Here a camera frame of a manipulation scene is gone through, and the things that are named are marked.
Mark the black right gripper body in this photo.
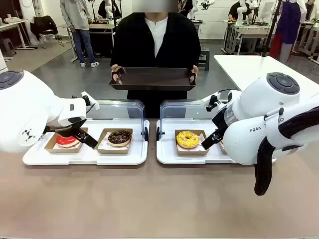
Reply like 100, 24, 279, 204
211, 106, 234, 131

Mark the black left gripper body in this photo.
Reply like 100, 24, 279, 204
43, 116, 87, 134

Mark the red glazed donut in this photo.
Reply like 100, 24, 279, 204
55, 134, 78, 148

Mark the cardboard tray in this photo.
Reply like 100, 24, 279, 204
96, 128, 134, 155
218, 138, 228, 155
174, 129, 210, 156
44, 127, 89, 154

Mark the dark brown serving tray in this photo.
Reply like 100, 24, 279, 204
108, 66, 198, 92

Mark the cardboard tray under purple donut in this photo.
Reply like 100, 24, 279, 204
218, 138, 228, 155

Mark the cardboard tray under yellow donut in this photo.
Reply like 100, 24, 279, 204
174, 129, 210, 156

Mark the yellow sprinkled donut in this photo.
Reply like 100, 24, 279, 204
175, 130, 200, 149

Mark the cardboard tray under chocolate donut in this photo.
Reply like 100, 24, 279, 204
96, 128, 134, 155

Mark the chocolate sprinkled donut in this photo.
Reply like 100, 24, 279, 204
107, 129, 133, 147

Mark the person in black jacket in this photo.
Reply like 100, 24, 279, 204
110, 11, 202, 119

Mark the person's left hand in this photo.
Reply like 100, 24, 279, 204
188, 65, 199, 84

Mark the person's right hand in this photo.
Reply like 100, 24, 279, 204
111, 64, 125, 84

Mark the clear hinged display lid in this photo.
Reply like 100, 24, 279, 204
156, 99, 215, 143
86, 99, 150, 143

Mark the white display tray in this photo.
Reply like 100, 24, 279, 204
22, 118, 150, 166
156, 118, 237, 165

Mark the white side table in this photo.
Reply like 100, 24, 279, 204
213, 54, 319, 92

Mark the grey step stool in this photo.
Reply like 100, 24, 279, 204
198, 49, 211, 71

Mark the grey background workbench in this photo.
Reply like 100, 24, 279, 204
223, 19, 278, 56

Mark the background workbench with black skirt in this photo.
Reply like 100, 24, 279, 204
88, 21, 117, 59

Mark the bystander in grey hoodie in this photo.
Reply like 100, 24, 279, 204
59, 0, 100, 68

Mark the chair with black jacket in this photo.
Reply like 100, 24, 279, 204
30, 15, 65, 50

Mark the black tripod pole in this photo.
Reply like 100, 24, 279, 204
261, 0, 284, 57

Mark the white background desk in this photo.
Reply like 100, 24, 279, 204
0, 18, 35, 51

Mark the bystander in purple apron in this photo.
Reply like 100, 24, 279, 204
269, 0, 308, 65

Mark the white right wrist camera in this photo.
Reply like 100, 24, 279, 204
201, 91, 222, 112

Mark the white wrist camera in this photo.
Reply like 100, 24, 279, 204
201, 91, 222, 112
81, 91, 100, 112

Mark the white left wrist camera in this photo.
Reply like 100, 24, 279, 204
81, 91, 100, 112

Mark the black cable sleeve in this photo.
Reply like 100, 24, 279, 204
253, 106, 319, 196

